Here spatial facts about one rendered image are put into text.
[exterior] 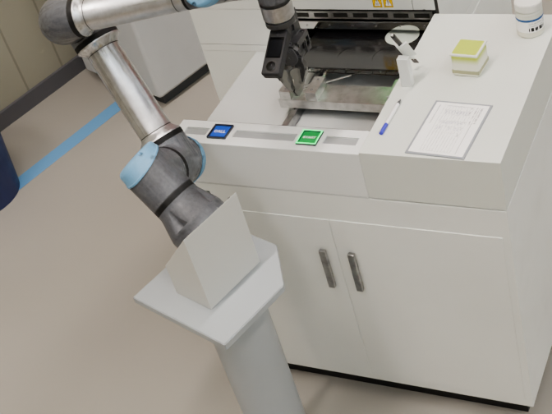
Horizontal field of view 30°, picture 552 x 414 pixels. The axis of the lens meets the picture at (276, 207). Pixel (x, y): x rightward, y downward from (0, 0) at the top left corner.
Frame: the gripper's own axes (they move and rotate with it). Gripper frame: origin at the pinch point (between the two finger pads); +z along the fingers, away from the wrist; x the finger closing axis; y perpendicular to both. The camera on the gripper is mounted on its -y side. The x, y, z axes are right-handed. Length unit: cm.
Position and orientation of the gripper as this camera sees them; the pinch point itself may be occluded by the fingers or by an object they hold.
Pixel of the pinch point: (295, 93)
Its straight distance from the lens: 251.3
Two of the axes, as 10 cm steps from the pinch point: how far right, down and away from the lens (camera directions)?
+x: -8.9, -0.9, 4.5
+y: 3.9, -6.6, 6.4
